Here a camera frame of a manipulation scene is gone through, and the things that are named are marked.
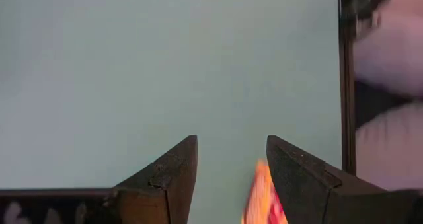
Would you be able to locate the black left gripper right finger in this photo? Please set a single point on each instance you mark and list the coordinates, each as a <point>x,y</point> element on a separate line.
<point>314,201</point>

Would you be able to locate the yellow Corn Pops cereal box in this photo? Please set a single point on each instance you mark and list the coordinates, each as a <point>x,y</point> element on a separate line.
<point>261,197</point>

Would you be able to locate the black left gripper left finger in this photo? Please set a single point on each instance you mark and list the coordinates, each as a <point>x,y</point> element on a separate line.
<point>148,201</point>

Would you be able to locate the black table frame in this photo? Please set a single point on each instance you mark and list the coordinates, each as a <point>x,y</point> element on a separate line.
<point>347,101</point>

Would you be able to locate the green table mat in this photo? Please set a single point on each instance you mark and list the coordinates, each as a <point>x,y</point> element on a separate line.
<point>132,68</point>

